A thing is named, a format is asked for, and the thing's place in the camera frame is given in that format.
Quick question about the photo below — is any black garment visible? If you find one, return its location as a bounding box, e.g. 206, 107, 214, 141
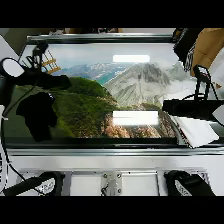
172, 28, 205, 73

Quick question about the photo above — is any brown garment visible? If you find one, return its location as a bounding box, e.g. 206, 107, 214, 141
190, 28, 224, 78

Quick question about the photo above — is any black cable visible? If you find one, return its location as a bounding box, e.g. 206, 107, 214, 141
0, 87, 44, 196
100, 184, 110, 197

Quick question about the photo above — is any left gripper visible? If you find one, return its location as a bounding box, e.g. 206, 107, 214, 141
48, 75, 72, 90

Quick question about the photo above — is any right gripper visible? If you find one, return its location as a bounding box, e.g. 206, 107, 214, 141
162, 99, 185, 118

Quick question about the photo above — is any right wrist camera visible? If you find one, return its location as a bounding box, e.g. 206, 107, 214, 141
192, 64, 212, 101

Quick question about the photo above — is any silver frame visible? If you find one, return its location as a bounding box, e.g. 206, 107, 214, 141
6, 33, 224, 197

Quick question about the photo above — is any white garment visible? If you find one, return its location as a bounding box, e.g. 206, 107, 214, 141
208, 49, 224, 88
169, 114, 220, 149

